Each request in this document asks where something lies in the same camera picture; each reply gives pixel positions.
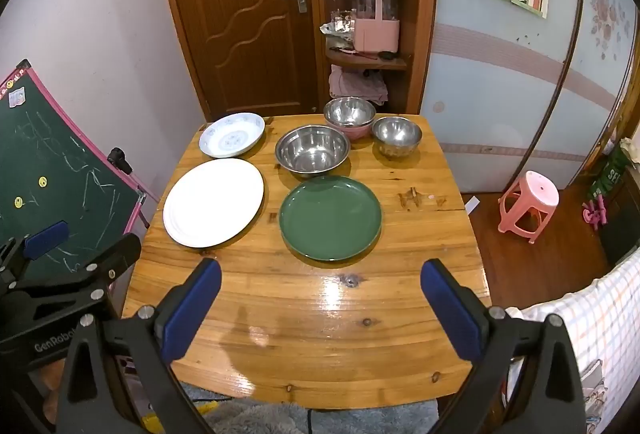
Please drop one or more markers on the checkered white cloth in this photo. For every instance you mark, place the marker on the checkered white cloth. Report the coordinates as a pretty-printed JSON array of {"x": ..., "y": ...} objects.
[{"x": 610, "y": 309}]

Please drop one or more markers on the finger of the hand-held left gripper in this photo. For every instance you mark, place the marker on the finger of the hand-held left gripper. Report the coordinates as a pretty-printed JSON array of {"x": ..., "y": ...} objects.
[
  {"x": 112, "y": 256},
  {"x": 45, "y": 239}
]

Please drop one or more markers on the medium steel bowl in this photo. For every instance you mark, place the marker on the medium steel bowl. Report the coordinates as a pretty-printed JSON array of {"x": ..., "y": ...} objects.
[{"x": 349, "y": 112}]

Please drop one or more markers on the small steel bowl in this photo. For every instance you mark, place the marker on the small steel bowl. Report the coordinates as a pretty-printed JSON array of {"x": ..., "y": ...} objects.
[{"x": 397, "y": 134}]

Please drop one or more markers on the black easel knob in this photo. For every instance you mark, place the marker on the black easel knob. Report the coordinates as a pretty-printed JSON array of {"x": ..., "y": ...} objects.
[{"x": 120, "y": 160}]

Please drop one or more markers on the dark green plate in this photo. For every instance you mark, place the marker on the dark green plate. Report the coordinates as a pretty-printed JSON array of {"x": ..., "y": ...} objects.
[{"x": 330, "y": 219}]

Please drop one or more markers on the white paper scrap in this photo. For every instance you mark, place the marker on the white paper scrap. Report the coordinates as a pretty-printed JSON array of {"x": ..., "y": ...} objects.
[{"x": 472, "y": 205}]

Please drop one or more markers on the pink bowl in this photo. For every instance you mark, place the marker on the pink bowl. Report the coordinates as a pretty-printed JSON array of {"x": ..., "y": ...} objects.
[{"x": 356, "y": 133}]

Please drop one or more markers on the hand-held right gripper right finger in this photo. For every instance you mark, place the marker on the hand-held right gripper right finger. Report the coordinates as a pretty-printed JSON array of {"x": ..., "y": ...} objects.
[{"x": 450, "y": 309}]

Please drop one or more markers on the large steel bowl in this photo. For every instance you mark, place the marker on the large steel bowl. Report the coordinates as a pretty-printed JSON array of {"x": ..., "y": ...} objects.
[{"x": 312, "y": 152}]

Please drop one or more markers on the wooden corner shelf unit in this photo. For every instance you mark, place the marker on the wooden corner shelf unit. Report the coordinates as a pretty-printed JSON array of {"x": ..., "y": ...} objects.
[{"x": 415, "y": 14}]

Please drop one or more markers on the pink plastic stool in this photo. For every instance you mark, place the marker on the pink plastic stool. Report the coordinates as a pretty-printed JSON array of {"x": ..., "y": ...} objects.
[{"x": 535, "y": 194}]

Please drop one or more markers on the brown wooden door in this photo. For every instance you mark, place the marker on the brown wooden door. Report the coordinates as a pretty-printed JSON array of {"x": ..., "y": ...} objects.
[{"x": 235, "y": 14}]

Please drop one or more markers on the green chalkboard pink frame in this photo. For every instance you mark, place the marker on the green chalkboard pink frame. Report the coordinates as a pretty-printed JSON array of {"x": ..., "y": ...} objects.
[{"x": 55, "y": 164}]

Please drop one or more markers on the pale blue flowered wardrobe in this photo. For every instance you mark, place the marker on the pale blue flowered wardrobe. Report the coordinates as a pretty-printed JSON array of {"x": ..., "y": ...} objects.
[{"x": 500, "y": 89}]

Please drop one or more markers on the large white plate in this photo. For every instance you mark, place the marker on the large white plate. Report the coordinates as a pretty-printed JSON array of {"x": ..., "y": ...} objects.
[{"x": 212, "y": 204}]

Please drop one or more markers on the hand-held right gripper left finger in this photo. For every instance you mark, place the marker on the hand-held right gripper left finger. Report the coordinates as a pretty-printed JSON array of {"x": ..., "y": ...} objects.
[{"x": 192, "y": 309}]

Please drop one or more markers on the green bag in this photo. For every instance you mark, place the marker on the green bag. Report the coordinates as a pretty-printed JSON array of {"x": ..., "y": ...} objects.
[{"x": 610, "y": 174}]

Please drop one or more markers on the blue patterned white plate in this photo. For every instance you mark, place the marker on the blue patterned white plate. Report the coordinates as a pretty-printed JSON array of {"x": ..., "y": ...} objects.
[{"x": 232, "y": 134}]

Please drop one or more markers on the pink folded cloth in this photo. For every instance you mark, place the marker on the pink folded cloth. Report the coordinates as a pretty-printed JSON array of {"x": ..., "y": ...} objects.
[{"x": 355, "y": 84}]

